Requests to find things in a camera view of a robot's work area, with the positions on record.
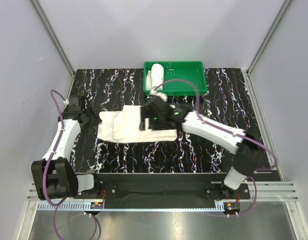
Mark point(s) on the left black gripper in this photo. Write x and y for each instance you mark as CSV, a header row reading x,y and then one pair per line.
x,y
86,119

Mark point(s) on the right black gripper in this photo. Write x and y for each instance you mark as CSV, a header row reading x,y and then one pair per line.
x,y
146,119

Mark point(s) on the white towel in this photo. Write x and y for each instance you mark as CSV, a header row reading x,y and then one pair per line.
x,y
154,77
123,127

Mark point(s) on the green plastic tray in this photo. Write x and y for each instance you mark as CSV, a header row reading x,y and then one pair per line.
x,y
191,71

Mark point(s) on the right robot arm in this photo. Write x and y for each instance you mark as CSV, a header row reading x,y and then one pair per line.
x,y
246,151

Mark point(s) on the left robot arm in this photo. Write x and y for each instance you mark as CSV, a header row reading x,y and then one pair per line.
x,y
53,175

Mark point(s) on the black marble pattern mat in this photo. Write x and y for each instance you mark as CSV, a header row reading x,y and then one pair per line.
x,y
230,99

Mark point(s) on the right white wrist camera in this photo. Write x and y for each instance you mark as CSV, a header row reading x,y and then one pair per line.
x,y
162,95

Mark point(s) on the white slotted cable duct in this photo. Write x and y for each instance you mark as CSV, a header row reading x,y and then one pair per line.
x,y
73,206

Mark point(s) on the left aluminium frame post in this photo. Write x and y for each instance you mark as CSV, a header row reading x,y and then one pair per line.
x,y
52,35

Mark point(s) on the aluminium frame post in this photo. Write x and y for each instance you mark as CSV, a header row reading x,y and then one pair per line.
x,y
272,29
52,35

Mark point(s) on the right aluminium frame post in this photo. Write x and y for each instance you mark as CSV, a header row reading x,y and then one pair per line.
x,y
272,29

